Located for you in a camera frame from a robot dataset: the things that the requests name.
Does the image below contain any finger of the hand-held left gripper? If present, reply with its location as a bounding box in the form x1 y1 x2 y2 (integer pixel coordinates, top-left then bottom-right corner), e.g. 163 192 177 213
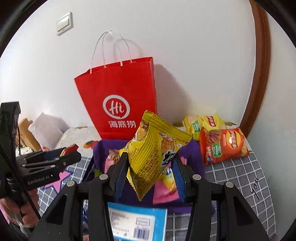
22 152 82 174
21 148 64 166

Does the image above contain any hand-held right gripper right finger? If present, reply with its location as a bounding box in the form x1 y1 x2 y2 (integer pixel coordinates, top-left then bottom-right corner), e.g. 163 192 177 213
170 155 270 241

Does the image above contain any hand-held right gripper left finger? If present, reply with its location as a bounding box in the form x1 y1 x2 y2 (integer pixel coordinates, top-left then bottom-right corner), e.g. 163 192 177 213
29 152 130 241

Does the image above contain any red snack packet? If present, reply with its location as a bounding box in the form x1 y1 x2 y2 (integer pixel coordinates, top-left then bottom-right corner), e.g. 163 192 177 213
60 144 79 156

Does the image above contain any light pink snack packet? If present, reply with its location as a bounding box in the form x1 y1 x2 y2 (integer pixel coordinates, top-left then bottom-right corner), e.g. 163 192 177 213
105 148 122 172

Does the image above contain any purple fabric basket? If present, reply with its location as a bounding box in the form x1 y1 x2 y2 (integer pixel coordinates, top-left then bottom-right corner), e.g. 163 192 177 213
82 138 216 214

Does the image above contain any yellow cracker packet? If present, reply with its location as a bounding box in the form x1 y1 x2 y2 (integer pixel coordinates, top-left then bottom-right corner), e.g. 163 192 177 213
119 110 193 202

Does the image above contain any person's left hand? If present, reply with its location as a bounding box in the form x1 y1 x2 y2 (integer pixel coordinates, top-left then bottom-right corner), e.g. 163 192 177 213
0 188 41 232

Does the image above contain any white plastic bag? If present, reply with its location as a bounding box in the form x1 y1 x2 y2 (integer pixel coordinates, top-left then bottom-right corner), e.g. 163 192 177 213
28 112 64 151

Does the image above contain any wooden chair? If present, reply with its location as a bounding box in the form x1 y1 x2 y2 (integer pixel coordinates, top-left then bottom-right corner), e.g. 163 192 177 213
15 118 42 152

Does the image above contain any blue cardboard box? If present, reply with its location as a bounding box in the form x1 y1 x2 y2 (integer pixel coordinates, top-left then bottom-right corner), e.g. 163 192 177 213
107 202 167 241

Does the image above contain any grey checked tablecloth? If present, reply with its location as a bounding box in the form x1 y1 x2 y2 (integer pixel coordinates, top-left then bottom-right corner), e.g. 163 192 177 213
37 151 278 241

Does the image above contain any orange chip bag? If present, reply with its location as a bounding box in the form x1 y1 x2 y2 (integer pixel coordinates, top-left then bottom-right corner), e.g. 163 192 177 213
199 127 250 165

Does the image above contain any yellow chip bag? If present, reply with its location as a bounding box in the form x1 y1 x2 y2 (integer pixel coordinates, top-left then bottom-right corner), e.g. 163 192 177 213
183 113 226 141

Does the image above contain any red paper bag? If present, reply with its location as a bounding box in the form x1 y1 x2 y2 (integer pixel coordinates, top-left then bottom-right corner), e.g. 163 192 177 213
74 30 158 141

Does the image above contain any white light switch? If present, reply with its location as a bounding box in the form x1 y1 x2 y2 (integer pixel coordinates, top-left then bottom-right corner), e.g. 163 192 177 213
56 12 74 36

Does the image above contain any brown wooden door frame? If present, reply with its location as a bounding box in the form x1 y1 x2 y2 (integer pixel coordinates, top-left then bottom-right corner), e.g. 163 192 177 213
240 0 271 137

